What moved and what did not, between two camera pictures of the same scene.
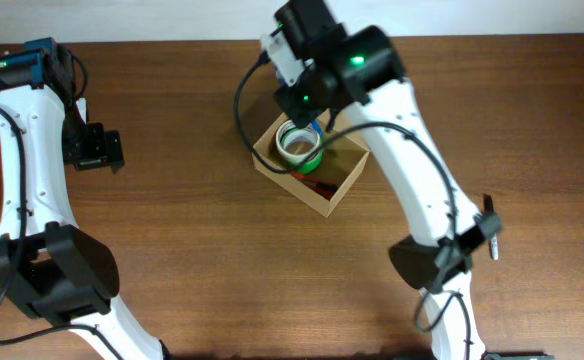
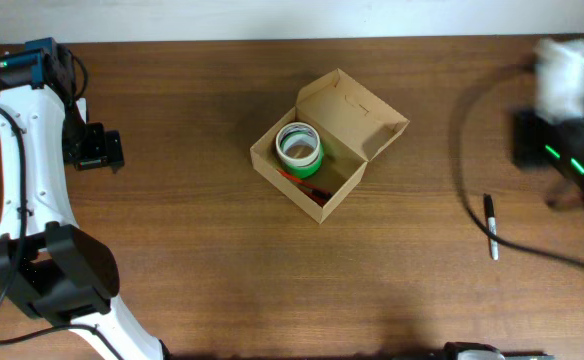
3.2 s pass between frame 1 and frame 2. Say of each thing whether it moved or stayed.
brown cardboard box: stayed
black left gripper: stayed
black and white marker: stayed
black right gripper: moved
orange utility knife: moved
